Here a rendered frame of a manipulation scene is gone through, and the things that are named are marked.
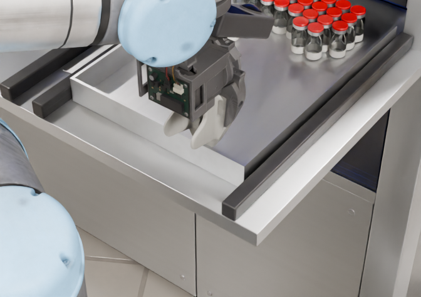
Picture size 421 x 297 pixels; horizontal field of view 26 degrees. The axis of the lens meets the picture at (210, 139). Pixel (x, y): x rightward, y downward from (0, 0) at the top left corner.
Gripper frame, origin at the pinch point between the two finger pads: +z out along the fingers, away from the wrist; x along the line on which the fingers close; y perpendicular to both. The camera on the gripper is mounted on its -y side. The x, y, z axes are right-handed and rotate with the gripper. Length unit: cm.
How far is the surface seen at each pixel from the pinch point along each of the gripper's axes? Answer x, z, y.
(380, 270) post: 9, 48, -34
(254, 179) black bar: 7.1, 1.7, 1.2
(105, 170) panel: -52, 59, -34
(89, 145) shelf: -12.9, 3.8, 6.1
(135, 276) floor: -48, 92, -36
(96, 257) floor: -59, 92, -35
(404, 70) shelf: 9.7, 3.9, -28.9
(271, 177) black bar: 8.1, 2.2, -0.7
